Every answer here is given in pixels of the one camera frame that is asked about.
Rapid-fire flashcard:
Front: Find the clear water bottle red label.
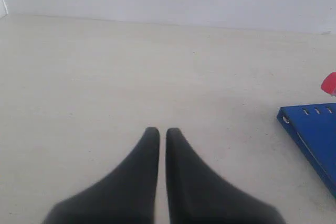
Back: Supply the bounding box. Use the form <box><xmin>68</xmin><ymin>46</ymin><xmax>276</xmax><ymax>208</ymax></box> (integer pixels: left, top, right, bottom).
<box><xmin>321</xmin><ymin>72</ymin><xmax>336</xmax><ymax>97</ymax></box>

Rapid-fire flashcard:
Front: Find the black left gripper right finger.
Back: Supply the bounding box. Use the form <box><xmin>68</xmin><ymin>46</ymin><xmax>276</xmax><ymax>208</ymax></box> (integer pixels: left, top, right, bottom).
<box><xmin>165</xmin><ymin>128</ymin><xmax>286</xmax><ymax>223</ymax></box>

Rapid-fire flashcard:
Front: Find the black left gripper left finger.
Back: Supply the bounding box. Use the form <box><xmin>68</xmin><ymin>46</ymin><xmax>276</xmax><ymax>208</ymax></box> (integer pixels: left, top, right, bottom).
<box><xmin>43</xmin><ymin>127</ymin><xmax>160</xmax><ymax>223</ymax></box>

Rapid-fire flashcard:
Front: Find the blue ring-binder notebook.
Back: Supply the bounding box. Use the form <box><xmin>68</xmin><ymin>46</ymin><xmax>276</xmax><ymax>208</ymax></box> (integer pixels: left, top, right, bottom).
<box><xmin>277</xmin><ymin>103</ymin><xmax>336</xmax><ymax>196</ymax></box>

